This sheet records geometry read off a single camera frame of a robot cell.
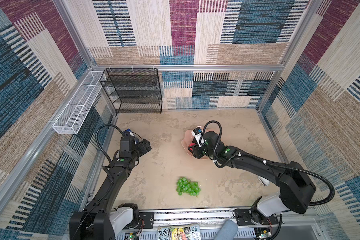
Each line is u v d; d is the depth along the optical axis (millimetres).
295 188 433
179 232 686
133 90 1108
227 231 678
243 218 729
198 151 739
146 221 731
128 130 1021
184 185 800
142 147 742
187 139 974
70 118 711
